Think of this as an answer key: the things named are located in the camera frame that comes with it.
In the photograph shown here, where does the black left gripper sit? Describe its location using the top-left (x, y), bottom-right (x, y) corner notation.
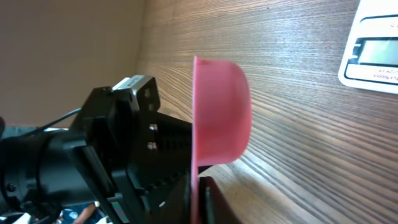
top-left (71, 75), bottom-right (192, 223)

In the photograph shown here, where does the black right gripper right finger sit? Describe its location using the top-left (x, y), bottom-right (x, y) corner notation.
top-left (199, 177), bottom-right (242, 224)

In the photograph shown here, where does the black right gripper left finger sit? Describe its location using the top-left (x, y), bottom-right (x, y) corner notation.
top-left (146, 169), bottom-right (190, 223)

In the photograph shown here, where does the pink measuring scoop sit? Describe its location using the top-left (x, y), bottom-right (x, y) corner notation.
top-left (190, 57), bottom-right (252, 223)

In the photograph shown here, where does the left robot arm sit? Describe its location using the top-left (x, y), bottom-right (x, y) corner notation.
top-left (1, 75), bottom-right (192, 223)

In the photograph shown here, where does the white digital kitchen scale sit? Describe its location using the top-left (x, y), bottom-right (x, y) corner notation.
top-left (338, 0), bottom-right (397, 94)

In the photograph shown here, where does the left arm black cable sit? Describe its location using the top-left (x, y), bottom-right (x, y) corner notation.
top-left (21, 107), bottom-right (82, 138)

